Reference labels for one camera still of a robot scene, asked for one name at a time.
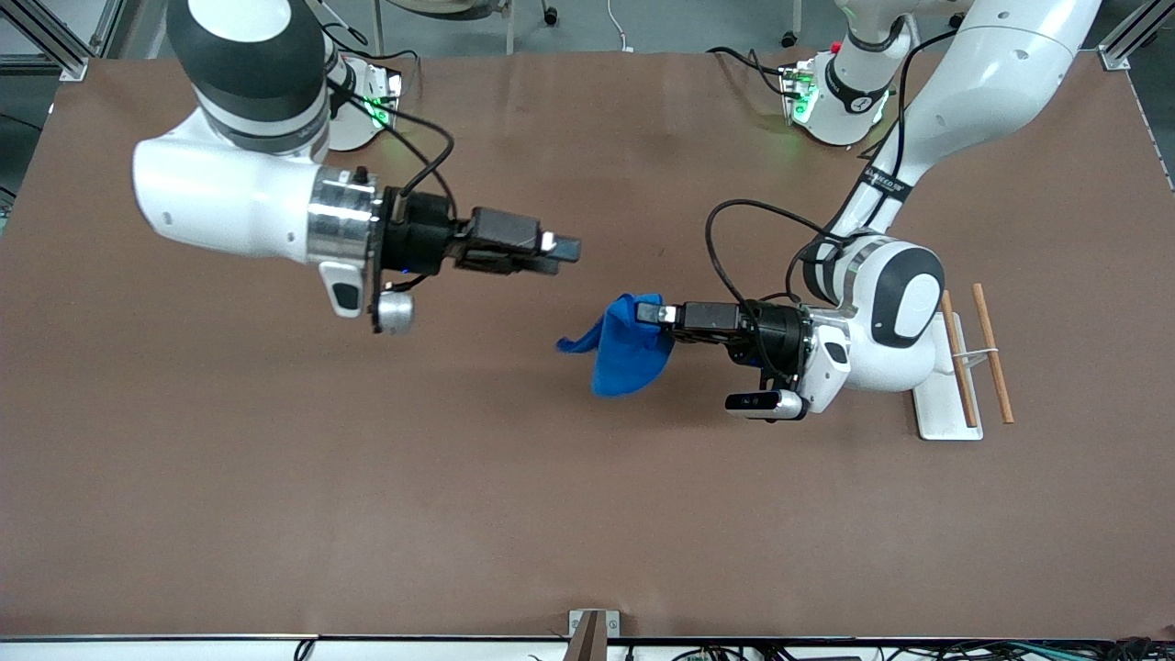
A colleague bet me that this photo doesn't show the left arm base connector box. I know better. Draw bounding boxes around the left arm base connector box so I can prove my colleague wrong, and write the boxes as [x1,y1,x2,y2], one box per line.
[779,60,818,126]

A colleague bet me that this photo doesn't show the black base cable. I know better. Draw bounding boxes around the black base cable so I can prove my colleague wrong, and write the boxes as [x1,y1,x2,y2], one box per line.
[705,45,790,98]

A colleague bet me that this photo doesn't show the blue towel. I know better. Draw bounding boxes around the blue towel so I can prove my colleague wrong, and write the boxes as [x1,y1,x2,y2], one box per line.
[555,293,677,398]

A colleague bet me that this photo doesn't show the grey metal camera bracket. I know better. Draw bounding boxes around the grey metal camera bracket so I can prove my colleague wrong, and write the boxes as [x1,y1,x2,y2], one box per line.
[567,609,621,661]

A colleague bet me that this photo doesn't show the white rack with wooden bars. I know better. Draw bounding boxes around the white rack with wooden bars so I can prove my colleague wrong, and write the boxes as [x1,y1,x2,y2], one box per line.
[912,283,1016,443]

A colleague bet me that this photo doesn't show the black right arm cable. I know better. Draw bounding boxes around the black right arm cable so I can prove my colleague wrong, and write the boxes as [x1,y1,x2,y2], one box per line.
[317,23,458,223]

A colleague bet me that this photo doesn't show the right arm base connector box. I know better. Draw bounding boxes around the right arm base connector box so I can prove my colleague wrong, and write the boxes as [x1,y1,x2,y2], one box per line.
[352,62,406,132]

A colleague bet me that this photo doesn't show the white floor cable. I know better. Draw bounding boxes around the white floor cable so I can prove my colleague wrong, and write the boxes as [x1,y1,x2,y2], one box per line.
[605,0,636,54]

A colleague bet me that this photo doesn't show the aluminium frame profile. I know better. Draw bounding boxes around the aluminium frame profile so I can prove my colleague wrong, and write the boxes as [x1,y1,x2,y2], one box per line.
[1096,0,1175,73]
[0,0,172,84]

